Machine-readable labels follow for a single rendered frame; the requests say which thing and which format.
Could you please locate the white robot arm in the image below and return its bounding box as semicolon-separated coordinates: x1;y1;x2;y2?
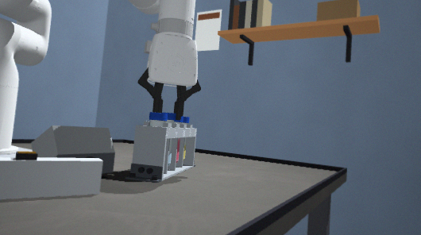
0;0;195;155

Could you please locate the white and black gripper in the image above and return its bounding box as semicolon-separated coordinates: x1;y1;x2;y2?
137;32;201;120

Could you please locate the black table edge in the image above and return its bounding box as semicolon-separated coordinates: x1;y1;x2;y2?
11;139;347;235

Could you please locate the white control panel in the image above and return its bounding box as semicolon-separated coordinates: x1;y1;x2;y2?
31;125;115;174

